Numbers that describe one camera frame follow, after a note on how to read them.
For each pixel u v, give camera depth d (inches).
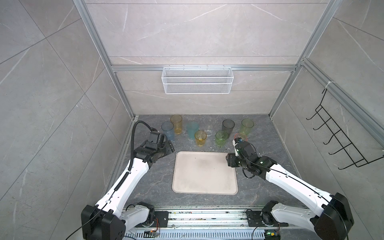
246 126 38.5
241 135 41.9
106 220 14.5
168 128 40.0
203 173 35.5
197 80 39.6
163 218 28.7
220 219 29.5
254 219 28.7
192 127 41.1
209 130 42.4
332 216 14.9
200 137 41.0
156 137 23.3
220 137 39.9
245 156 23.7
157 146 22.9
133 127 22.6
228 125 38.6
